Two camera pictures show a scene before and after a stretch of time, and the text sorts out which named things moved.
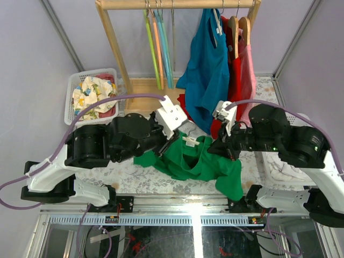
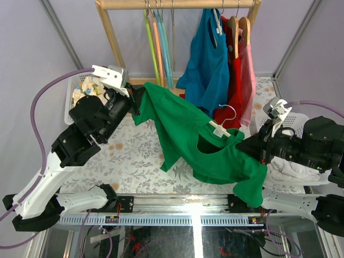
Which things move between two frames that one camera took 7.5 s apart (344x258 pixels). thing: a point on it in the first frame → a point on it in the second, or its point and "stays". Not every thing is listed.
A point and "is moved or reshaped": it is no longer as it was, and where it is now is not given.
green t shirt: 185,158 is moved or reshaped
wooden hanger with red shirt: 234,26 stays
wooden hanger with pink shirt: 244,24 stays
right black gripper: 224,145 → 258,146
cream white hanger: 190,141 is moved or reshaped
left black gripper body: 156,140 → 117,105
